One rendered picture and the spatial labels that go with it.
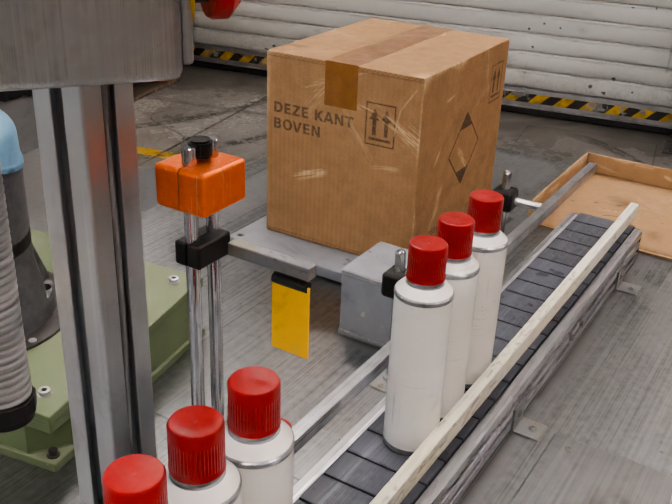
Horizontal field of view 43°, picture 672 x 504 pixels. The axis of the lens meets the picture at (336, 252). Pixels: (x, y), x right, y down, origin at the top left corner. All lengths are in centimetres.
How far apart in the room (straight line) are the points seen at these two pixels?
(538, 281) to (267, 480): 66
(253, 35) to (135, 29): 511
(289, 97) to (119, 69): 82
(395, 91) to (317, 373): 37
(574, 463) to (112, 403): 42
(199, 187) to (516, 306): 60
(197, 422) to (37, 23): 24
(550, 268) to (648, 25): 374
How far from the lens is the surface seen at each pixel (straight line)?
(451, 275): 77
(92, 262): 59
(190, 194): 56
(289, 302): 58
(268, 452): 55
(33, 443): 90
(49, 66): 40
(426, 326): 74
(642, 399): 104
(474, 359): 89
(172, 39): 40
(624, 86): 494
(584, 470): 84
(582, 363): 108
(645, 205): 158
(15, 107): 315
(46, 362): 92
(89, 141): 56
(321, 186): 122
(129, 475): 48
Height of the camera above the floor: 139
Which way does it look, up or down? 26 degrees down
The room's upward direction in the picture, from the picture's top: 2 degrees clockwise
